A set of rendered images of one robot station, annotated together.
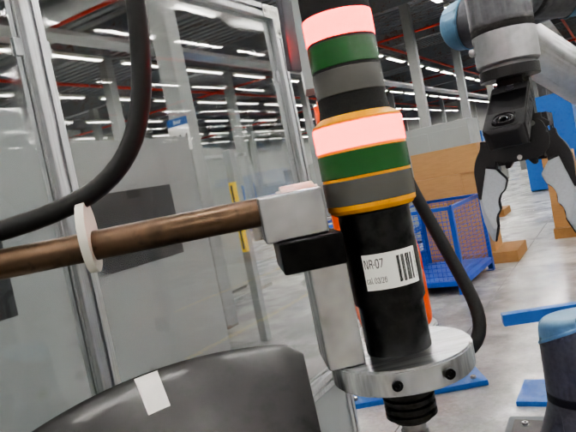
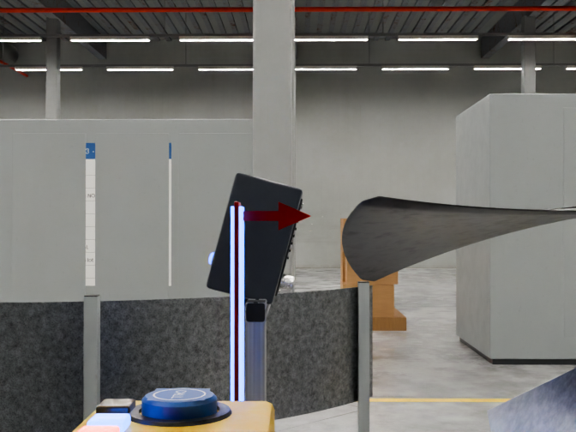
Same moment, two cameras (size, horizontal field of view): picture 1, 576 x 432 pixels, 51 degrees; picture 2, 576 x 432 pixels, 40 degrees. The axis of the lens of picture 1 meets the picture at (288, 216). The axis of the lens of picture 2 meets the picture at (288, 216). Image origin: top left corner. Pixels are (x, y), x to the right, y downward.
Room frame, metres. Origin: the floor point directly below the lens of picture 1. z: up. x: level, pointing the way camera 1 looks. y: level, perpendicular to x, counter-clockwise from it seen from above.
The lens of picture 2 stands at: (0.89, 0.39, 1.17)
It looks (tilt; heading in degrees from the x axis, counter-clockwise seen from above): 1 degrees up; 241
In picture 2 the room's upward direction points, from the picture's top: straight up
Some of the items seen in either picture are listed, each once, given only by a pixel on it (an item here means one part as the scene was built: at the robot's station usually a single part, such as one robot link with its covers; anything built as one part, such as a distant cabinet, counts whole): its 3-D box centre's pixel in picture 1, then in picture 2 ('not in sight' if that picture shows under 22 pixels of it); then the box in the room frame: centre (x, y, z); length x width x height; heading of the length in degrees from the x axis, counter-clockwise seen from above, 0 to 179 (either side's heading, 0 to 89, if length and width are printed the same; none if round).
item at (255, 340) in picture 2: not in sight; (255, 365); (0.34, -0.68, 0.96); 0.03 x 0.03 x 0.20; 60
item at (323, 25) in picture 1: (338, 29); not in sight; (0.29, -0.04, 1.61); 0.03 x 0.03 x 0.01
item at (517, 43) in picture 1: (503, 52); not in sight; (0.75, -0.30, 1.65); 0.08 x 0.08 x 0.05
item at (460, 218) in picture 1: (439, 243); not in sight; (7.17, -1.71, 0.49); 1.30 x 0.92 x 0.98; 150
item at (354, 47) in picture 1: (343, 56); not in sight; (0.29, -0.04, 1.60); 0.03 x 0.03 x 0.01
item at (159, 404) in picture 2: not in sight; (179, 407); (0.73, 0.00, 1.08); 0.04 x 0.04 x 0.02
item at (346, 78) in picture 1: (348, 83); not in sight; (0.29, -0.04, 1.59); 0.03 x 0.03 x 0.01
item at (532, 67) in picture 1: (518, 117); not in sight; (0.75, -0.30, 1.57); 0.09 x 0.08 x 0.12; 150
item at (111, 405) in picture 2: not in sight; (116, 407); (0.76, -0.02, 1.08); 0.02 x 0.02 x 0.01; 60
